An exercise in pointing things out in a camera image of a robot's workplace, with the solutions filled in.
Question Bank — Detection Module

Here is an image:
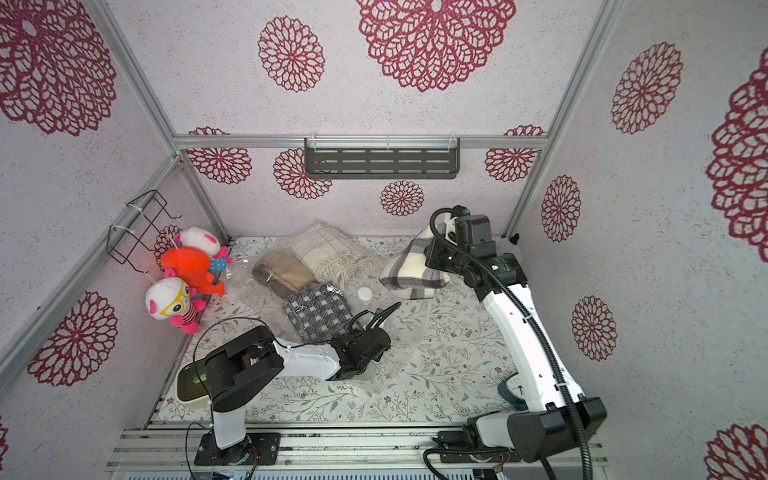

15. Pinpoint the brown beige scarf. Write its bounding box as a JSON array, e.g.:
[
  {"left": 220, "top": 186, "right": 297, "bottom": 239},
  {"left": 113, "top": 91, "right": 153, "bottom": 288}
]
[{"left": 251, "top": 249, "right": 316, "bottom": 299}]

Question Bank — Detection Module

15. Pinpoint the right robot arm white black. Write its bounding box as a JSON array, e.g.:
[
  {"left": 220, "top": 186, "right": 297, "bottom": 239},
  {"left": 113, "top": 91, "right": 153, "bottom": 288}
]
[{"left": 426, "top": 238, "right": 607, "bottom": 479}]

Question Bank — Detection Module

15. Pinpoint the cream fringed scarf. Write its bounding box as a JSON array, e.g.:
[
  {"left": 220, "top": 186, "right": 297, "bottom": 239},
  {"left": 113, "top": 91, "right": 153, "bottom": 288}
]
[{"left": 289, "top": 222, "right": 375, "bottom": 287}]

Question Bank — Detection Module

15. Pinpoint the white plush with yellow glasses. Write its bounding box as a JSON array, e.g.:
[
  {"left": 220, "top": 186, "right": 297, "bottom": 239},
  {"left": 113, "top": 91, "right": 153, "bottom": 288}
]
[{"left": 145, "top": 277, "right": 207, "bottom": 335}]

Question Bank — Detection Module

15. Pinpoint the grey cream plaid scarf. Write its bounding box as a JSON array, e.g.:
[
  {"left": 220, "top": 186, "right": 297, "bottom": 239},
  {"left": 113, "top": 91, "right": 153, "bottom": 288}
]
[{"left": 379, "top": 228, "right": 450, "bottom": 300}]

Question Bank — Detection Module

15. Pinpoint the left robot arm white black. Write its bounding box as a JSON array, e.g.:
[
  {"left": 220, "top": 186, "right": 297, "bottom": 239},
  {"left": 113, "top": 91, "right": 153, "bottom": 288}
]
[{"left": 203, "top": 326, "right": 391, "bottom": 450}]

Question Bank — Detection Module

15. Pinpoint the black white houndstooth scarf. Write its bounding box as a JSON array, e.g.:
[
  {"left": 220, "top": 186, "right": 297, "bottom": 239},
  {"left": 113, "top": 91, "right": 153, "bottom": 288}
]
[{"left": 284, "top": 282, "right": 353, "bottom": 342}]

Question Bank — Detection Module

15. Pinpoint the black wire basket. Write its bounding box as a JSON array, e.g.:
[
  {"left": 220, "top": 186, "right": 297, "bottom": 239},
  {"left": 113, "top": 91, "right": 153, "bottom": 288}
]
[{"left": 105, "top": 189, "right": 183, "bottom": 274}]

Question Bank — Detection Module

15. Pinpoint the grey metal wall shelf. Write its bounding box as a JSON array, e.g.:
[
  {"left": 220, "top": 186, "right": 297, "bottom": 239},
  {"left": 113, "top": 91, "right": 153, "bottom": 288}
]
[{"left": 304, "top": 138, "right": 460, "bottom": 180}]

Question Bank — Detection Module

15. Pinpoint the clear plastic vacuum bag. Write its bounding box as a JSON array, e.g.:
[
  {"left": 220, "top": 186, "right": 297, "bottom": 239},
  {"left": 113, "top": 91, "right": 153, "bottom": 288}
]
[{"left": 221, "top": 221, "right": 430, "bottom": 393}]

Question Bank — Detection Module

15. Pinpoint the grey plush toy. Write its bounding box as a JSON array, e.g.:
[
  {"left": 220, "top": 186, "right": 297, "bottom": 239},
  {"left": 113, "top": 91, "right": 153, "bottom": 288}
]
[{"left": 495, "top": 237, "right": 522, "bottom": 263}]

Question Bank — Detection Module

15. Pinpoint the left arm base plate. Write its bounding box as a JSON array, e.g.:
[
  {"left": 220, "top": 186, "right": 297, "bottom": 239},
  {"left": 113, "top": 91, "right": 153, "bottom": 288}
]
[{"left": 193, "top": 433, "right": 281, "bottom": 466}]

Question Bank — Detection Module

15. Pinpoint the white pink plush top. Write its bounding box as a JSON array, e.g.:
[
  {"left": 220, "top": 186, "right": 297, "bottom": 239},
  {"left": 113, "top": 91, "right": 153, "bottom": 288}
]
[{"left": 173, "top": 227, "right": 229, "bottom": 259}]

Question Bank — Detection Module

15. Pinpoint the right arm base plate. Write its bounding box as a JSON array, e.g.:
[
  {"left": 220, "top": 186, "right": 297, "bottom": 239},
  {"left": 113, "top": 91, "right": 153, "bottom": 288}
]
[{"left": 432, "top": 427, "right": 521, "bottom": 464}]

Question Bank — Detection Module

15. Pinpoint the teal alarm clock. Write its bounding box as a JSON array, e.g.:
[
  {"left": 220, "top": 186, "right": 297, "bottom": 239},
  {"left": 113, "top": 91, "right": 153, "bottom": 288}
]
[{"left": 497, "top": 372, "right": 528, "bottom": 411}]

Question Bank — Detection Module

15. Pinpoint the red octopus plush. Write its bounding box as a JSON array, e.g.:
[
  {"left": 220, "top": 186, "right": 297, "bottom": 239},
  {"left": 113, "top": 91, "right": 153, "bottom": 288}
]
[{"left": 160, "top": 247, "right": 226, "bottom": 297}]

